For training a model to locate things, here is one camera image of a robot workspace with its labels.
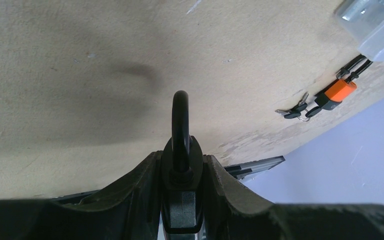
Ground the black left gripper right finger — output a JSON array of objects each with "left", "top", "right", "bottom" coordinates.
[{"left": 203, "top": 155, "right": 384, "bottom": 240}]

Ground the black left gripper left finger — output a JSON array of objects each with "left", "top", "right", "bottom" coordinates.
[{"left": 0, "top": 151, "right": 162, "bottom": 240}]

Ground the orange and black padlock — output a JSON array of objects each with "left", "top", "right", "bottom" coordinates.
[{"left": 314, "top": 54, "right": 373, "bottom": 111}]

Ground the bunch of black keys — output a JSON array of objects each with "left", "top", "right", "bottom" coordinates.
[{"left": 275, "top": 92, "right": 322, "bottom": 122}]

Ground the black Kaijing padlock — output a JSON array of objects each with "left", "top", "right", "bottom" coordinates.
[{"left": 161, "top": 90, "right": 204, "bottom": 240}]

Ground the clear plastic screw organizer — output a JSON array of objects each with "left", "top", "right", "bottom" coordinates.
[{"left": 335, "top": 0, "right": 384, "bottom": 62}]

